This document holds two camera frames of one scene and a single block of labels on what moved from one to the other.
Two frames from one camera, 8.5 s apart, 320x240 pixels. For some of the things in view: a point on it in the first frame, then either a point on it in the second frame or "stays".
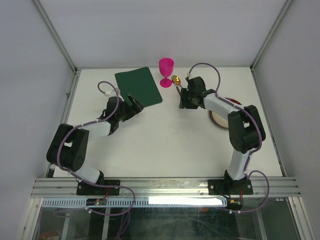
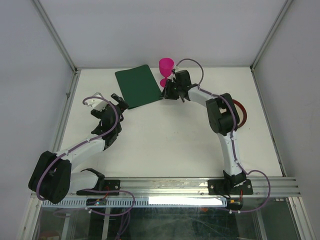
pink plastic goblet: (166, 67) stays
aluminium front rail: (66, 187) stays
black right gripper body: (186, 99) -> (172, 89)
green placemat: (140, 83) stays
